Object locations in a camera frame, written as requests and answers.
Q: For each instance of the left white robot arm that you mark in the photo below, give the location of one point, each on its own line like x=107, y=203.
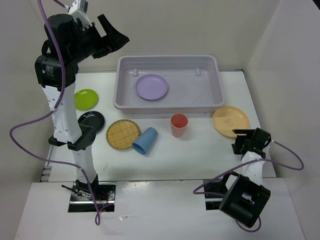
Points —
x=68, y=43

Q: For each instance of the lavender plastic bin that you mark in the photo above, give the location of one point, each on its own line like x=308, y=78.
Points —
x=194, y=84

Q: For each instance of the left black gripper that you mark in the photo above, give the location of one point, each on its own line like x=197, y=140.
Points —
x=115, y=40

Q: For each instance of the black glossy plate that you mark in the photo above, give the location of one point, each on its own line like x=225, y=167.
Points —
x=92, y=119

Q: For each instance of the lime green plate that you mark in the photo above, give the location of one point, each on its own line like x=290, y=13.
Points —
x=85, y=99

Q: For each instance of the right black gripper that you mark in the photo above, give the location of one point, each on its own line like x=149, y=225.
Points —
x=237, y=146

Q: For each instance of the salmon pink plastic cup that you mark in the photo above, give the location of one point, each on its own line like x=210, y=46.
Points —
x=179, y=122

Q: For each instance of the blue plastic cup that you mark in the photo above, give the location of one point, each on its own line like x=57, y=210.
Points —
x=145, y=141

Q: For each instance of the purple plastic plate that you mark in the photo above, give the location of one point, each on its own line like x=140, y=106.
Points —
x=151, y=87

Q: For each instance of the cream yellow plastic plate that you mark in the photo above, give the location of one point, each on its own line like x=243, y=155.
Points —
x=229, y=118

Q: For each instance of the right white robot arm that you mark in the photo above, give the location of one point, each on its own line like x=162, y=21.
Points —
x=243, y=194

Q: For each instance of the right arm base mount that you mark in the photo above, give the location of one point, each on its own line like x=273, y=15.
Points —
x=212, y=202

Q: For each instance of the woven bamboo plate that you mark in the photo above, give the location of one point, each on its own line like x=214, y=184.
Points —
x=121, y=134

